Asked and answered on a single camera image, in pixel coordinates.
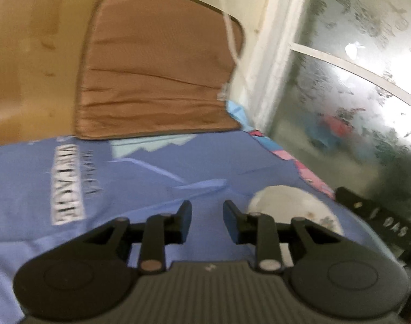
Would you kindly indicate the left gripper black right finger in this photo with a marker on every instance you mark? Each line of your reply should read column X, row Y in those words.
column 302, row 236

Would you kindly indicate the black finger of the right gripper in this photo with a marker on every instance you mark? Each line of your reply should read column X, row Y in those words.
column 392, row 228

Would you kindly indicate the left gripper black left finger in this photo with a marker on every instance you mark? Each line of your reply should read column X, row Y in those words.
column 159, row 230

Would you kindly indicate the white floral deep plate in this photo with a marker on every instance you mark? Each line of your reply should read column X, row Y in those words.
column 284, row 203

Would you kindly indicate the blue printed tablecloth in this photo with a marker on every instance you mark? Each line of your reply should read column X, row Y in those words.
column 56, row 189

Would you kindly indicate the frosted floral glass door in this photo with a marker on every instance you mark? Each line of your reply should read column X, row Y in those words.
column 335, row 91

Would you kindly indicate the brown seat cushion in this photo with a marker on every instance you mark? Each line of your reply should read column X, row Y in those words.
column 153, row 67

